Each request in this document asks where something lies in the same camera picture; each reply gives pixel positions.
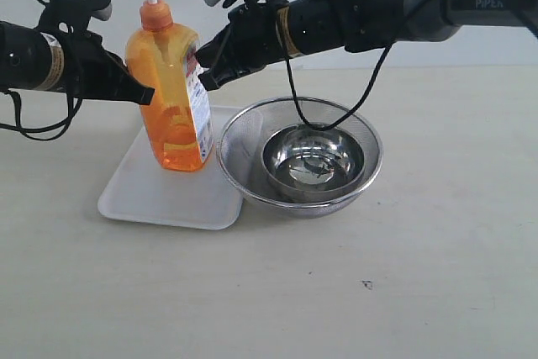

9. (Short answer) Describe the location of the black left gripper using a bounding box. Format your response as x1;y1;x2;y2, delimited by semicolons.
61;31;155;106

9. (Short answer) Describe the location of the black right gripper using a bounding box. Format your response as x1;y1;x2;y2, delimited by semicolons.
196;0;294;91

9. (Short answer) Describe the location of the orange dish soap pump bottle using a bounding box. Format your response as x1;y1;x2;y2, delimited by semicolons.
125;0;214;172

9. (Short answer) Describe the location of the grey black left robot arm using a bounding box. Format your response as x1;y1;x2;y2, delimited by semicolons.
1;21;155;105

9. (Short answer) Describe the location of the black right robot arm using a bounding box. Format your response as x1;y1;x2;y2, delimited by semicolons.
196;0;537;91

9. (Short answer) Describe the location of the small stainless steel bowl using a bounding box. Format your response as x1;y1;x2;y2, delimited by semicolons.
261;124;366;193

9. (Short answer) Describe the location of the steel mesh colander basket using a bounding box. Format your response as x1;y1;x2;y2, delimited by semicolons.
216;97;384;219

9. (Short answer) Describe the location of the white rectangular tray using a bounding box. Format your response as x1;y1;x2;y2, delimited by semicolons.
98;128;243;230

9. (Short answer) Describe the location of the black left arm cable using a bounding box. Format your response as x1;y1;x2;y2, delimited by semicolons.
0;30;85;141

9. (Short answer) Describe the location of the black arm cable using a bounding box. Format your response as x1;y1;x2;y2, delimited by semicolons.
275;0;538;132
0;30;85;141

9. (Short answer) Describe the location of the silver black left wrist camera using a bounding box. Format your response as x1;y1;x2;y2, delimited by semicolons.
36;0;113;33

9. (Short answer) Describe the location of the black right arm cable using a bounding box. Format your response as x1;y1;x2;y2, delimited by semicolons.
275;0;538;132

